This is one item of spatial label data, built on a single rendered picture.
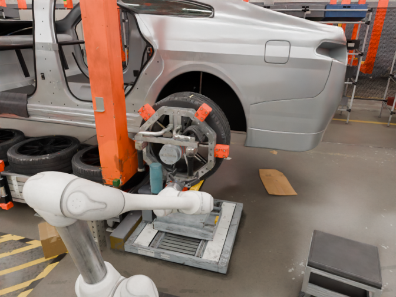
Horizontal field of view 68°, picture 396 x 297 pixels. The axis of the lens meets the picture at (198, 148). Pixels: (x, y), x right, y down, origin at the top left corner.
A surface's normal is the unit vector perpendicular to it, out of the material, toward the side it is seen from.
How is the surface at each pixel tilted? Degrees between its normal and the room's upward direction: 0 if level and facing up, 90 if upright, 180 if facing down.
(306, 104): 90
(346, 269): 0
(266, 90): 90
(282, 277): 0
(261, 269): 0
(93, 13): 90
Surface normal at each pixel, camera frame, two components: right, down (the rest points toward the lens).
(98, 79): -0.28, 0.36
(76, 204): -0.14, -0.13
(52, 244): 0.50, 0.34
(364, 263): 0.01, -0.92
